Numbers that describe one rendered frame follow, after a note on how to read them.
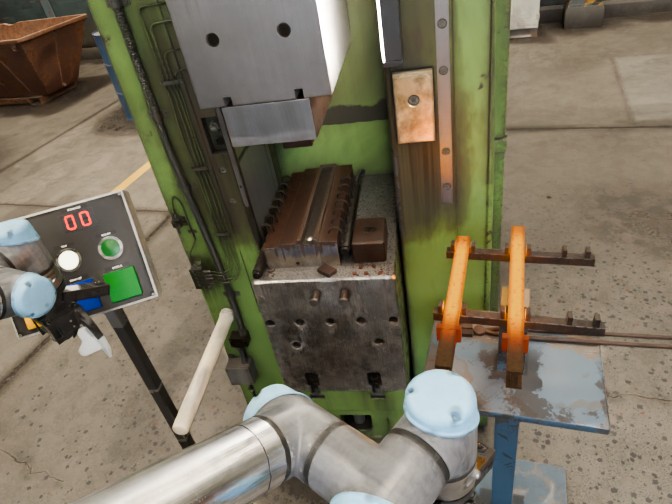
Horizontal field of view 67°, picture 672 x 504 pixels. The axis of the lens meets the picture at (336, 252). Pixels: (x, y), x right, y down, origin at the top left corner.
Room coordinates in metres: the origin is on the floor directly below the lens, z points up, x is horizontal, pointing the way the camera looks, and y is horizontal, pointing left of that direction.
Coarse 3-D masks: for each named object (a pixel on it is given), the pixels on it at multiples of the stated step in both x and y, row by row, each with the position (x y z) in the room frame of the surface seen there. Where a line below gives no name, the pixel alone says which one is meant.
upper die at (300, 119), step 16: (320, 96) 1.18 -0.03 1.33; (224, 112) 1.11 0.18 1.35; (240, 112) 1.11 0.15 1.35; (256, 112) 1.10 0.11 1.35; (272, 112) 1.09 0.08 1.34; (288, 112) 1.08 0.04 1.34; (304, 112) 1.07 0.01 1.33; (320, 112) 1.15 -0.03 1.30; (240, 128) 1.11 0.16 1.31; (256, 128) 1.10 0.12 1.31; (272, 128) 1.09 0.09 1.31; (288, 128) 1.08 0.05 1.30; (304, 128) 1.08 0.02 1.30; (320, 128) 1.12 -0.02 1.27; (240, 144) 1.11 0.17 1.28; (256, 144) 1.10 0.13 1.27
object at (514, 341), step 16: (512, 240) 0.91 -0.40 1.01; (512, 256) 0.85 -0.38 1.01; (512, 272) 0.80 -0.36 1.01; (512, 288) 0.75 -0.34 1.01; (512, 304) 0.71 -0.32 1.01; (512, 320) 0.67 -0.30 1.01; (512, 336) 0.63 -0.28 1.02; (528, 336) 0.62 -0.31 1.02; (512, 352) 0.59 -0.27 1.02; (512, 368) 0.55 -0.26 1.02; (512, 384) 0.55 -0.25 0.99
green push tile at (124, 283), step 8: (112, 272) 1.05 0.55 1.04; (120, 272) 1.05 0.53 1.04; (128, 272) 1.05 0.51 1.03; (112, 280) 1.03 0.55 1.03; (120, 280) 1.04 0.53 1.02; (128, 280) 1.04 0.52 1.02; (136, 280) 1.04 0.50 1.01; (112, 288) 1.02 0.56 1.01; (120, 288) 1.03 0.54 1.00; (128, 288) 1.03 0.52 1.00; (136, 288) 1.03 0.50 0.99; (112, 296) 1.01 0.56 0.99; (120, 296) 1.01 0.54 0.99; (128, 296) 1.02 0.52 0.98
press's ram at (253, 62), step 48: (192, 0) 1.11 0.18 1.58; (240, 0) 1.09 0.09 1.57; (288, 0) 1.07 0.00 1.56; (336, 0) 1.30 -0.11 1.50; (192, 48) 1.12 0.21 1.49; (240, 48) 1.10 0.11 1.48; (288, 48) 1.08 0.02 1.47; (336, 48) 1.20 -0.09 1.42; (240, 96) 1.10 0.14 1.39; (288, 96) 1.08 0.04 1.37
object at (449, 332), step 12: (468, 240) 0.94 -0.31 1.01; (456, 252) 0.91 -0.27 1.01; (468, 252) 0.92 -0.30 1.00; (456, 264) 0.86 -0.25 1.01; (456, 276) 0.82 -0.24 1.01; (456, 288) 0.79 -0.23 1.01; (456, 300) 0.75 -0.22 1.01; (444, 312) 0.72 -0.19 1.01; (456, 312) 0.72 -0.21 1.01; (444, 324) 0.69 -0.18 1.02; (456, 324) 0.69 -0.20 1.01; (444, 336) 0.66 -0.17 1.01; (456, 336) 0.67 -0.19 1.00; (444, 348) 0.63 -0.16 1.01; (444, 360) 0.60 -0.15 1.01
